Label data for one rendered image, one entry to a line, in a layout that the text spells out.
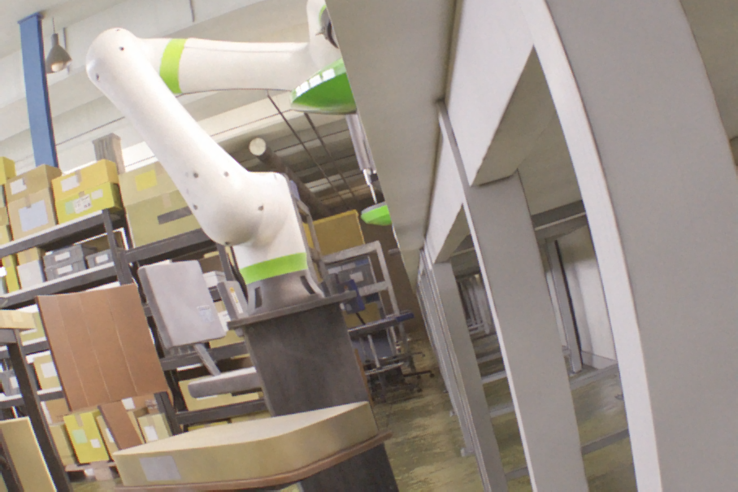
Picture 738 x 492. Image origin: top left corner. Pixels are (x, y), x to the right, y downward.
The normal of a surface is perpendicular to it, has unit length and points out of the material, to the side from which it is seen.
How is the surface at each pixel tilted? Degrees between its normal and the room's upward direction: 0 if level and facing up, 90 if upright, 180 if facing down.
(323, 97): 156
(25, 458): 90
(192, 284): 84
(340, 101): 163
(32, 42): 90
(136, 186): 90
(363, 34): 180
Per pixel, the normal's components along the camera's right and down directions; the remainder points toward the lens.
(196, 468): -0.40, 0.04
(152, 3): -0.03, -0.08
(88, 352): 0.91, -0.29
